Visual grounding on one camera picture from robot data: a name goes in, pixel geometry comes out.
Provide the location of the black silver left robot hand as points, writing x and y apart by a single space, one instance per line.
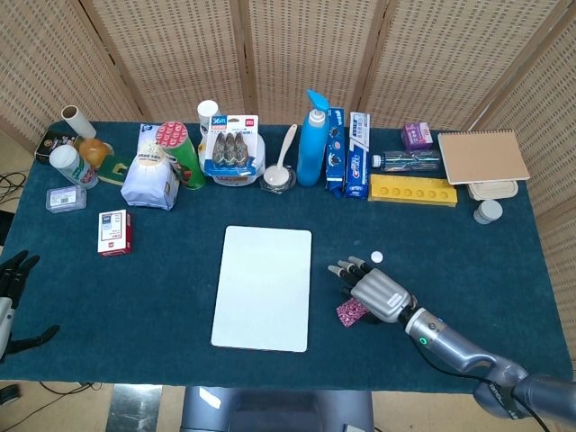
15 279

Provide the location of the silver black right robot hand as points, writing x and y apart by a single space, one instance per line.
382 294

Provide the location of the pink patterned card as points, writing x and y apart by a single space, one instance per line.
350 312

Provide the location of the small white disc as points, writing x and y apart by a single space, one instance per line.
377 257

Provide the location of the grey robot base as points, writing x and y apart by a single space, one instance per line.
279 411

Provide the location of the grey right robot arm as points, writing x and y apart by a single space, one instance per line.
454 344

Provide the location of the white rectangular board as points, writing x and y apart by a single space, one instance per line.
263 288

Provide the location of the clear plastic labelled box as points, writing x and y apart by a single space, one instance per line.
66 199

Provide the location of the yellow tray with round holes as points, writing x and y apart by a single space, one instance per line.
414 193

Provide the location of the red white card box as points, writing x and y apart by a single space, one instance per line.
112 231

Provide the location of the white bottle green label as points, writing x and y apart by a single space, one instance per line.
74 168

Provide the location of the small grey jar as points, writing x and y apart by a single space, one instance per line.
487 212

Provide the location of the clear water bottle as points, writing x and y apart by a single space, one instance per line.
409 161

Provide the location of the black flat tin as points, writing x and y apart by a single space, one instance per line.
47 144

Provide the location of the white blue toothpaste box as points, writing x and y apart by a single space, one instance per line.
357 157

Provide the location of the dark blue table cloth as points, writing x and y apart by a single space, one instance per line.
157 306

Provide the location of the beige lunch box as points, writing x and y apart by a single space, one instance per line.
490 191

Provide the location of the bread in clear bag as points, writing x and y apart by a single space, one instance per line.
93 150

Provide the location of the blue cookie box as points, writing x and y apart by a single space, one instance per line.
335 148

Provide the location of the blue pump bottle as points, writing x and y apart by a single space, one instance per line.
311 153

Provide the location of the white plastic spoon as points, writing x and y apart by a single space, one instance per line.
275 175

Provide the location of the small purple box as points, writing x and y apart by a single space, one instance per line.
417 136

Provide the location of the white flour bag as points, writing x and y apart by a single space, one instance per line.
148 180

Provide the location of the cardboard tube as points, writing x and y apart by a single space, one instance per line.
81 123

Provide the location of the brown spiral notebook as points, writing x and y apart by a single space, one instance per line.
483 157

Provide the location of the green chips can red lid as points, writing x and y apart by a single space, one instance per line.
186 157

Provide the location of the white plastic bottle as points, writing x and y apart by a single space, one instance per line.
208 112

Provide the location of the woven folding screen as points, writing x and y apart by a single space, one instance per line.
180 45

